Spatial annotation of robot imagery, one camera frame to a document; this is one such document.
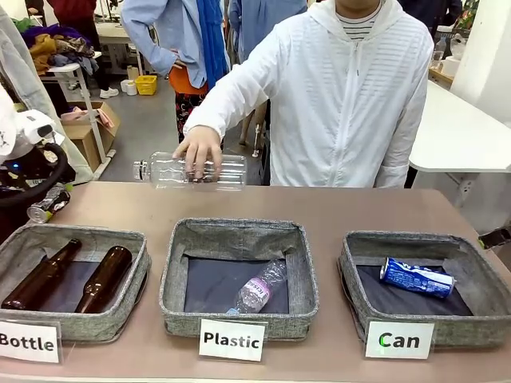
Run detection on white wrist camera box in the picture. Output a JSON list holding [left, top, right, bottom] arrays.
[[18, 110, 67, 147]]

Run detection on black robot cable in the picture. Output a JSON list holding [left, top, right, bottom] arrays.
[[0, 141, 77, 208]]

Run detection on large white table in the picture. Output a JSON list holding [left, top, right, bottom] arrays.
[[409, 79, 511, 175]]

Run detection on person's right hand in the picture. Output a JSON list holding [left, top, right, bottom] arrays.
[[172, 125, 224, 185]]

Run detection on pink-labelled crushed plastic bottle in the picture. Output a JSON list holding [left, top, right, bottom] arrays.
[[225, 258, 288, 316]]

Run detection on light grey hanging fabric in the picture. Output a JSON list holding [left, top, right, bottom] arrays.
[[0, 7, 81, 184]]

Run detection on yellow plastic crate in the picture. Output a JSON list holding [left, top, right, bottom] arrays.
[[134, 74, 158, 97]]

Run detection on bystander in light blue shirt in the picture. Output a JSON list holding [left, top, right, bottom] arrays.
[[121, 0, 232, 144]]

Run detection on clear plastic bottle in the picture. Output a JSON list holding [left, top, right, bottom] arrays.
[[133, 150, 248, 193]]

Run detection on person's right forearm white sleeve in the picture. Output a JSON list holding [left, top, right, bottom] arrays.
[[182, 75, 264, 140]]

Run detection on brown cardboard box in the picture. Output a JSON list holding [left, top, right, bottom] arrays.
[[59, 101, 121, 173]]

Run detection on white Bottle sign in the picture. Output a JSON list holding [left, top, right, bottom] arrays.
[[0, 318, 63, 365]]

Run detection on brown glass bottle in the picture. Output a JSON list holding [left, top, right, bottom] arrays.
[[73, 246, 133, 314], [1, 238, 83, 311]]

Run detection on person's left forearm white sleeve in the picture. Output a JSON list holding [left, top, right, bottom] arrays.
[[373, 131, 420, 189]]

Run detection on pink cloth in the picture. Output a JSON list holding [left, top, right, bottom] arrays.
[[59, 107, 115, 128]]

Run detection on blue crushed drink can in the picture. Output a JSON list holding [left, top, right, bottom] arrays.
[[378, 256, 457, 300]]

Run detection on person's white hooded jacket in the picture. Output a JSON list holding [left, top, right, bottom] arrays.
[[223, 0, 436, 189]]

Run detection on crushed silver green can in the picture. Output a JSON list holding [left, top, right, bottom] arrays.
[[26, 185, 72, 223]]

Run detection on bystander in dark red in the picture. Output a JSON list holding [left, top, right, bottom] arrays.
[[46, 0, 111, 93]]

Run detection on bystander in blue grey top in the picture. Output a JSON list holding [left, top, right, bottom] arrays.
[[228, 0, 311, 73]]

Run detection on white metal frame table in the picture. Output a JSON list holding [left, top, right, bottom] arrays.
[[39, 50, 117, 165]]

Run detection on white Can sign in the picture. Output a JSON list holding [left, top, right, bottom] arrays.
[[364, 320, 436, 360]]

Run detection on grey fabric basket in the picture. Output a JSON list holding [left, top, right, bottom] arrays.
[[159, 217, 320, 340], [338, 231, 511, 349], [0, 223, 152, 343]]

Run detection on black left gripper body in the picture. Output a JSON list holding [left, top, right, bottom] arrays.
[[0, 153, 45, 196]]

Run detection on black white striped shirt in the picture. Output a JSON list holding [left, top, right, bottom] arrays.
[[335, 7, 380, 41]]

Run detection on white Plastic sign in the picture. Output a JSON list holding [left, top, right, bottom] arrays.
[[198, 318, 267, 363]]

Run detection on colourful clothes pile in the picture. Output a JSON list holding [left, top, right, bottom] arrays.
[[22, 22, 101, 75]]

